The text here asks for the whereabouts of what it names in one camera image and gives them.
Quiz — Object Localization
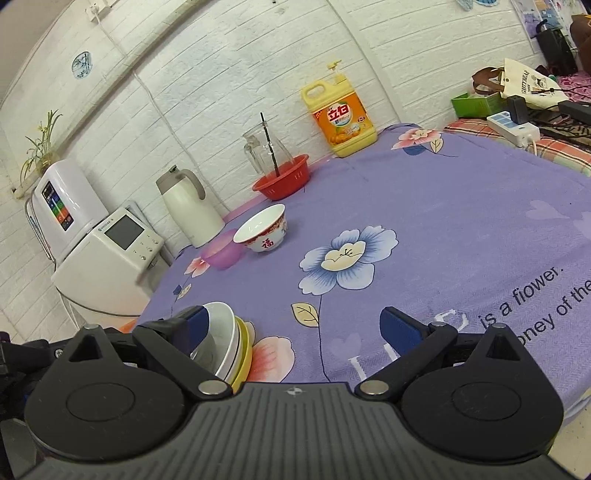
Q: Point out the brown handbag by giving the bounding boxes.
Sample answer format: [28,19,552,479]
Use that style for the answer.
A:
[471,66,509,95]

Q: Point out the black stirring stick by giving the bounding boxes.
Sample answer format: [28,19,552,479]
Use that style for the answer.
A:
[260,112,280,177]

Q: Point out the black power brick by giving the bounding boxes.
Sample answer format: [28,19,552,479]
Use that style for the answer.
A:
[558,100,591,126]

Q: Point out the white wall cable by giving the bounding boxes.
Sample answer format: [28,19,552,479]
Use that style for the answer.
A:
[97,18,220,224]

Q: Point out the green potted plant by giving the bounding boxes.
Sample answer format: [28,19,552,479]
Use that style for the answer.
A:
[19,109,63,183]

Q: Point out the wall posters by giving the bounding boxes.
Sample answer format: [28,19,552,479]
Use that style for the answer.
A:
[510,0,573,51]

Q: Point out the dark striped cloth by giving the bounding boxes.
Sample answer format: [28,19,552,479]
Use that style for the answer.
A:
[538,117,591,148]

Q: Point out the white power strip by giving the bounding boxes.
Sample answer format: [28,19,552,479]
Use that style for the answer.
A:
[487,112,541,147]

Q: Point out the dark brown bag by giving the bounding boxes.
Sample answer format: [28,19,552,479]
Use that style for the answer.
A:
[570,14,591,47]

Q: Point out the yellow detergent bottle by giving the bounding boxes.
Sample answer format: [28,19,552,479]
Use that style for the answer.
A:
[300,60,378,158]

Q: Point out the white bowl with red pattern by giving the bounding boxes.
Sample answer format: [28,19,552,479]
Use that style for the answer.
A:
[233,204,289,254]

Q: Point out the pink floral blanket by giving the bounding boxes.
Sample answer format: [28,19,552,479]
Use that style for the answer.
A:
[554,71,591,102]

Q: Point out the yellow plastic plate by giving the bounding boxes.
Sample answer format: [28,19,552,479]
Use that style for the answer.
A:
[230,320,255,394]

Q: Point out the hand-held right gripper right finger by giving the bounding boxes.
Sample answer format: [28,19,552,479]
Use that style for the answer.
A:
[355,307,539,401]

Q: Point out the black power adapter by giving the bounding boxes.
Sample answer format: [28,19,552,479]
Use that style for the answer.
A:
[505,96,529,125]

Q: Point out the white countertop appliance with screen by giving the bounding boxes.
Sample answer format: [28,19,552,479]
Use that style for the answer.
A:
[51,206,171,318]

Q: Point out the plaid cloth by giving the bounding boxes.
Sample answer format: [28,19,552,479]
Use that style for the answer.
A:
[443,117,591,176]

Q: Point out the red plastic basket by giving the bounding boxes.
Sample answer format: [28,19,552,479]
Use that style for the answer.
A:
[252,154,310,201]

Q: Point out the green box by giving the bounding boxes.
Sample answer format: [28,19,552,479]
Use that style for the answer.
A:
[451,91,504,119]

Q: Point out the purple plastic lid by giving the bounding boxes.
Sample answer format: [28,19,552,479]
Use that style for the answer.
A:
[201,229,245,271]

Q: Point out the purple floral tablecloth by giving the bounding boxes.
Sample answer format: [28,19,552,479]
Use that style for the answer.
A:
[139,122,591,416]

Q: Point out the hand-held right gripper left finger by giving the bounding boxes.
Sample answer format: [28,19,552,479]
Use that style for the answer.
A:
[54,305,234,401]

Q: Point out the cream printed tote bag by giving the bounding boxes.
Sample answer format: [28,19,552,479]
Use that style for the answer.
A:
[500,58,571,110]

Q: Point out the white thermos jug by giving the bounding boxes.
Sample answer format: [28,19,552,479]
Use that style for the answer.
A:
[156,165,226,248]

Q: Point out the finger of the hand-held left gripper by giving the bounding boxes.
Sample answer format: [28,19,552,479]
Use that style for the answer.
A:
[11,338,70,371]

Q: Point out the clear glass pitcher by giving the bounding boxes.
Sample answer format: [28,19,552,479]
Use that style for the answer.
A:
[242,122,293,177]

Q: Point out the white plate with floral print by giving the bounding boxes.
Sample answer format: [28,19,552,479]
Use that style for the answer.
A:
[233,316,248,385]

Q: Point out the white water purifier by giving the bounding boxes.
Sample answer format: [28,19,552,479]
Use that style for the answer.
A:
[31,159,109,265]

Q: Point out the black appliance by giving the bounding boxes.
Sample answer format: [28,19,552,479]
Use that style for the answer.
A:
[536,28,578,77]

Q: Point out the white plate with blue rim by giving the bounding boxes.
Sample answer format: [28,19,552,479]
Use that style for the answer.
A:
[202,301,241,381]

